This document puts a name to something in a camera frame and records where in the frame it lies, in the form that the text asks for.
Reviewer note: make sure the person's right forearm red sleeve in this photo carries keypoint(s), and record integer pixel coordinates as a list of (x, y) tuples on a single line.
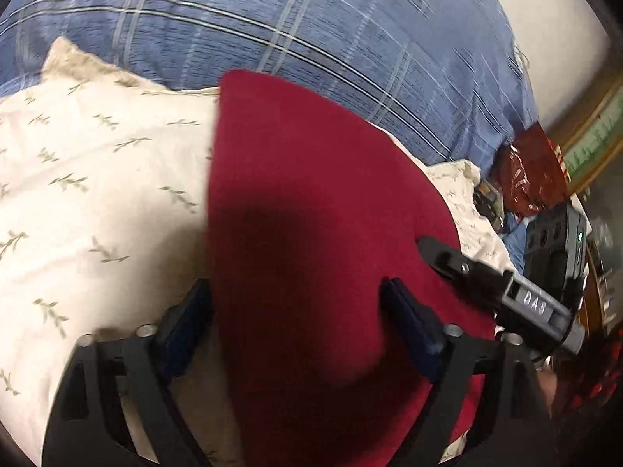
[(594, 389)]

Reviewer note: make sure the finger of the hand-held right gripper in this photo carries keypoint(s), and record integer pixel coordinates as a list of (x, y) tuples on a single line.
[(457, 267)]

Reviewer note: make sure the gold green framed picture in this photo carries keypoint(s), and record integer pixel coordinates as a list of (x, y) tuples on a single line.
[(594, 141)]

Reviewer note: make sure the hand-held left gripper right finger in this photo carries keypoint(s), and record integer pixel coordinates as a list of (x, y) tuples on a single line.
[(411, 321)]

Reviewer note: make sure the white leaf-print pillow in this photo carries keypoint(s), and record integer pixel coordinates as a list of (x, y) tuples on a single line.
[(97, 180)]

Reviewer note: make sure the red plastic bag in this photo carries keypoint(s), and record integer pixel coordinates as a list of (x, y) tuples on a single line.
[(533, 170)]

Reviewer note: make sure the dark small object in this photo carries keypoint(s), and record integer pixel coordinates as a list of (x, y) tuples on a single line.
[(489, 202)]

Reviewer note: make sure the dark red sweater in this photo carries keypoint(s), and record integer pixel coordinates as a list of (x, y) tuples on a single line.
[(316, 204)]

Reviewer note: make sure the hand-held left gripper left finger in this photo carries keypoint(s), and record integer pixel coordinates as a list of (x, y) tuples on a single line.
[(187, 316)]

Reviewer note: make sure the blue plaid blanket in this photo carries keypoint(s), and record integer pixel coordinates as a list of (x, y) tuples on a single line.
[(292, 24)]

